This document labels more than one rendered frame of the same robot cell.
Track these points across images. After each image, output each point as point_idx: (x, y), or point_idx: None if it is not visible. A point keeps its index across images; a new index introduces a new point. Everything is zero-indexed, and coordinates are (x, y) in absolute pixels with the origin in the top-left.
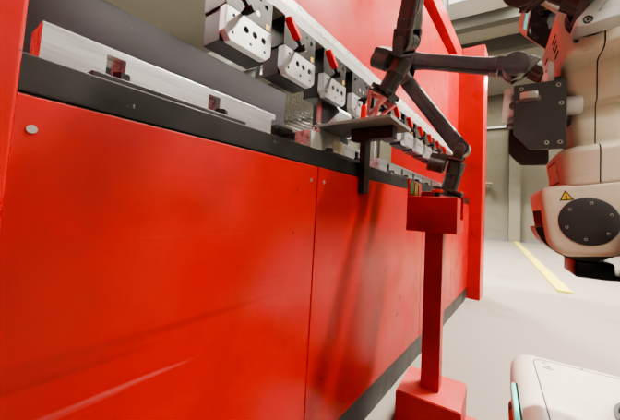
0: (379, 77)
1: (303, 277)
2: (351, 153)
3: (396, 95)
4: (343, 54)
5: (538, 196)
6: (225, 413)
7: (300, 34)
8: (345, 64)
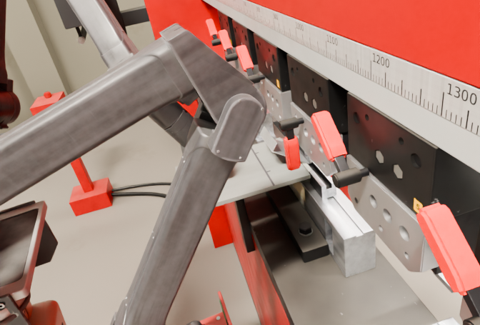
0: (373, 36)
1: (240, 236)
2: (317, 214)
3: (181, 150)
4: (270, 27)
5: (58, 311)
6: (236, 241)
7: (223, 46)
8: (276, 44)
